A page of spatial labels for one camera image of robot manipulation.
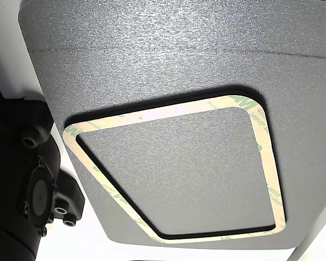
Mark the tan adhesive-backed rectangular frame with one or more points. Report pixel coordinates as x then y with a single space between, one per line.
165 112

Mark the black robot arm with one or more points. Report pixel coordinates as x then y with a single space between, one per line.
21 168

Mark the flat grey plate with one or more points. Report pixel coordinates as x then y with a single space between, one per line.
157 54

